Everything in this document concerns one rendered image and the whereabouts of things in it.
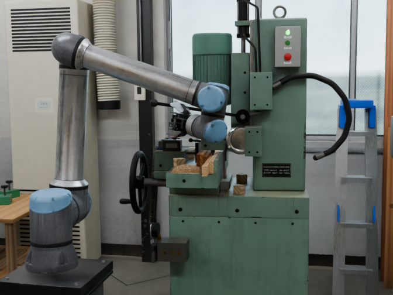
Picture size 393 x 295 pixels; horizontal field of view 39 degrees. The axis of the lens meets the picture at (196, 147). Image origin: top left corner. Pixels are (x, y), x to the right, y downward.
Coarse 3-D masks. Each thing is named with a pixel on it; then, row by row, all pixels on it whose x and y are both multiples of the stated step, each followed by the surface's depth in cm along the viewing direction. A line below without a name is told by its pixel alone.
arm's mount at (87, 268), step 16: (16, 272) 196; (32, 272) 196; (64, 272) 196; (80, 272) 196; (96, 272) 196; (112, 272) 210; (0, 288) 186; (16, 288) 185; (32, 288) 184; (48, 288) 183; (64, 288) 182; (80, 288) 181; (96, 288) 195
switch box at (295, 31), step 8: (280, 32) 222; (296, 32) 221; (280, 40) 222; (296, 40) 221; (280, 48) 222; (296, 48) 222; (280, 56) 223; (296, 56) 222; (280, 64) 223; (288, 64) 223; (296, 64) 222
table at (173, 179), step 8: (192, 160) 258; (200, 168) 236; (160, 176) 246; (168, 176) 224; (176, 176) 224; (184, 176) 223; (192, 176) 223; (200, 176) 223; (208, 176) 222; (216, 176) 222; (168, 184) 225; (176, 184) 224; (184, 184) 224; (192, 184) 223; (200, 184) 223; (208, 184) 223; (216, 184) 222
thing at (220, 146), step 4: (204, 140) 245; (204, 144) 245; (208, 144) 245; (212, 144) 244; (216, 144) 244; (220, 144) 244; (224, 144) 244; (204, 148) 245; (208, 148) 245; (212, 148) 245; (216, 148) 244; (220, 148) 244; (224, 148) 244; (228, 148) 244; (212, 152) 248
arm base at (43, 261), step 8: (72, 240) 203; (32, 248) 198; (40, 248) 196; (48, 248) 196; (56, 248) 197; (64, 248) 199; (72, 248) 202; (32, 256) 197; (40, 256) 196; (48, 256) 195; (56, 256) 196; (64, 256) 198; (72, 256) 201; (32, 264) 196; (40, 264) 195; (48, 264) 195; (56, 264) 195; (64, 264) 198; (72, 264) 199; (40, 272) 195; (48, 272) 195; (56, 272) 195
